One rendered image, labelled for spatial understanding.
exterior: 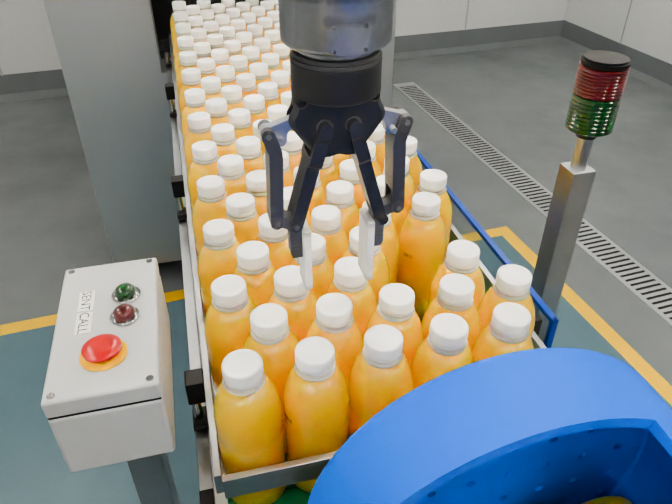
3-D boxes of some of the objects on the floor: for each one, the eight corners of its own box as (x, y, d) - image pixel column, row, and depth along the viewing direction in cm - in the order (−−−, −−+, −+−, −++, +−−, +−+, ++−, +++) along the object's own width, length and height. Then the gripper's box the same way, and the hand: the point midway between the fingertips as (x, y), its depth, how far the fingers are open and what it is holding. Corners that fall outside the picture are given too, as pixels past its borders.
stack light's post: (472, 566, 149) (573, 174, 86) (465, 550, 153) (558, 161, 89) (486, 562, 150) (598, 171, 86) (479, 547, 153) (582, 158, 90)
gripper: (224, 70, 43) (251, 314, 57) (462, 50, 47) (434, 284, 61) (215, 40, 49) (241, 268, 63) (427, 25, 53) (408, 243, 66)
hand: (336, 252), depth 60 cm, fingers open, 6 cm apart
